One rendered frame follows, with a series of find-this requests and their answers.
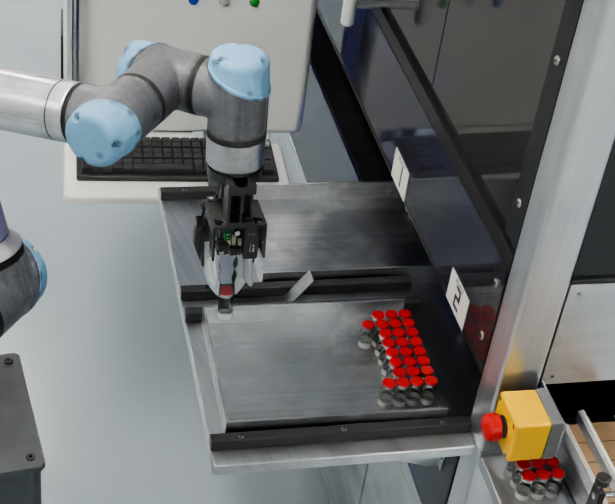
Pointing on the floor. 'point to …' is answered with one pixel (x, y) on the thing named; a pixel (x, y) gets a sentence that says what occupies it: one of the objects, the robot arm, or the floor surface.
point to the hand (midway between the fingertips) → (225, 282)
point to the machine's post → (556, 216)
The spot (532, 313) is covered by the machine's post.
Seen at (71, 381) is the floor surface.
